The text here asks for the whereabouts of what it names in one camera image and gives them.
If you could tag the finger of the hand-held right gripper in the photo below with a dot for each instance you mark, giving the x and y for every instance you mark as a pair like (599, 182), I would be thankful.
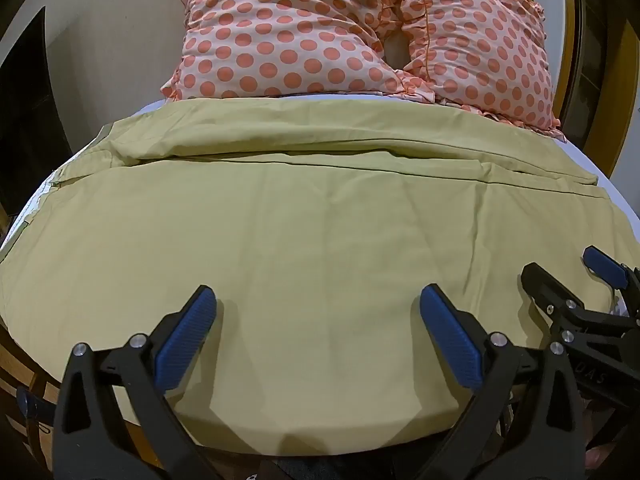
(547, 285)
(606, 264)

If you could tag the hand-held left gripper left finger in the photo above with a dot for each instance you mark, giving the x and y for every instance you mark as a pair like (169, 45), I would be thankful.
(187, 332)

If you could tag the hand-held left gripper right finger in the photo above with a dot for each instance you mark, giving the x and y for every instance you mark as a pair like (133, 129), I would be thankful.
(450, 332)

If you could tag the yellow-green bed sheet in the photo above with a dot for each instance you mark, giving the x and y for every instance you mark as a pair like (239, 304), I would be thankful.
(310, 240)

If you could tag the orange polka dot pillow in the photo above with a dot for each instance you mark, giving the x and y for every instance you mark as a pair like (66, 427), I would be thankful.
(485, 45)
(280, 30)

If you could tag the dark door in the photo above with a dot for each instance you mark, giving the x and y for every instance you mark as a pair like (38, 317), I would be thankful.
(30, 105)

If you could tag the wooden bed frame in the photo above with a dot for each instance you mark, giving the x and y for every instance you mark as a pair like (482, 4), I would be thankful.
(30, 385)

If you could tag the yellow wooden door frame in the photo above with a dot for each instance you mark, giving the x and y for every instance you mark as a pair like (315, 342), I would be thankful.
(565, 35)

